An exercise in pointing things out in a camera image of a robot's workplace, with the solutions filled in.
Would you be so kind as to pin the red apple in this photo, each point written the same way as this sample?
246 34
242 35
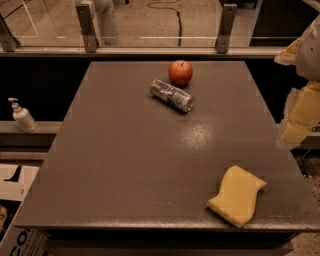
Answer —
180 72

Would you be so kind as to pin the white cardboard box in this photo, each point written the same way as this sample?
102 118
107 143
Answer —
15 181

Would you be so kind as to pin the white pump dispenser bottle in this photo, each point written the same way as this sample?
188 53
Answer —
22 116

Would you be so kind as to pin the yellow sponge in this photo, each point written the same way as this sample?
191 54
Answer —
237 195

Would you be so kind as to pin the right metal railing bracket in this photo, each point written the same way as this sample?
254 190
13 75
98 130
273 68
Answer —
225 27

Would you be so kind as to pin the metal railing bracket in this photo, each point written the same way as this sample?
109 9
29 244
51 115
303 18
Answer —
225 27
85 12
8 41

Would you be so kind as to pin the left metal railing bracket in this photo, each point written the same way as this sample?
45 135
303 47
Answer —
8 41

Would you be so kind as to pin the silver redbull can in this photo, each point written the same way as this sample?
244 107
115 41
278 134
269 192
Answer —
172 95

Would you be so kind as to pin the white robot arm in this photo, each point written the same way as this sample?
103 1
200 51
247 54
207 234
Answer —
308 54

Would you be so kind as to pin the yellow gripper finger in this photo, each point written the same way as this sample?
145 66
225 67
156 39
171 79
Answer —
301 115
288 56

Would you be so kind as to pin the middle metal railing bracket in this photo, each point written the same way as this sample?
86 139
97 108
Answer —
85 12

